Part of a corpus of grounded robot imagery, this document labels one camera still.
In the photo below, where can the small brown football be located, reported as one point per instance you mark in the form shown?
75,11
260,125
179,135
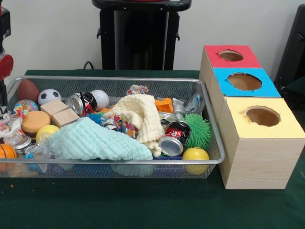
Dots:
27,89

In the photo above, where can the cream waffle cloth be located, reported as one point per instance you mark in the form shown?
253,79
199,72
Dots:
143,117

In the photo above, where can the plain yellow ball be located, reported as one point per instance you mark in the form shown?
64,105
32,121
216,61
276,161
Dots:
47,132

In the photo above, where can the mint green waffle cloth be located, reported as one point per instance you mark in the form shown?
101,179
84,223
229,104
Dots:
95,140

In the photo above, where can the small white baseball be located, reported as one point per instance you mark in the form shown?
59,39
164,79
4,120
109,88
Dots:
101,98

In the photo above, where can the brown round burger toy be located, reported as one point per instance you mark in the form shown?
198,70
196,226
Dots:
35,121

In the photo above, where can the black silver drink can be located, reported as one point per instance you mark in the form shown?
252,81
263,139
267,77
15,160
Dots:
171,138

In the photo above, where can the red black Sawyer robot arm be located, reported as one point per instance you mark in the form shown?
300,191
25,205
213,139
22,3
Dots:
4,28

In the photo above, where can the clear shallow mesh bin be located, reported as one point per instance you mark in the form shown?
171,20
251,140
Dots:
209,162

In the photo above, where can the black stand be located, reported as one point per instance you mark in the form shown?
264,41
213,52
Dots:
293,52

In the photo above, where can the yellow smiley ball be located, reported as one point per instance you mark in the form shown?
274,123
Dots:
195,155

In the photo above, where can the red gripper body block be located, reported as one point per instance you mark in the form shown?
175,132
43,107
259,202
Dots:
5,67

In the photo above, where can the small black white soccer ball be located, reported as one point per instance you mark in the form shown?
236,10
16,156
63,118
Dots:
49,97

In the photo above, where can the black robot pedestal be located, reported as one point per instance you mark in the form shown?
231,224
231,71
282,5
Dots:
143,38

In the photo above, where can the small globe print ball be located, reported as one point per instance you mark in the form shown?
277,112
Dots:
26,107

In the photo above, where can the dark green table cloth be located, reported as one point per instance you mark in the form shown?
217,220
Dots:
143,205

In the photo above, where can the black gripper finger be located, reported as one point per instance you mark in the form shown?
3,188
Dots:
3,93

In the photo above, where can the orange toy building block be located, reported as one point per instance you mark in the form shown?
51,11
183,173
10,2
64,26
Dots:
164,105

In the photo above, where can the green fuzzy toy with eyes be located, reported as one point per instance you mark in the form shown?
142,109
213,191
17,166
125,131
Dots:
199,130

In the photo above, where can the small orange basketball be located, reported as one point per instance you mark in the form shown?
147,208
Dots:
6,151

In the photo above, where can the wooden box with three holes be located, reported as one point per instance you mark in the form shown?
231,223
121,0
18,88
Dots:
257,148

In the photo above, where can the plain wooden block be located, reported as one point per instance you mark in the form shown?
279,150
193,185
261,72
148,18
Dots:
54,107
66,117

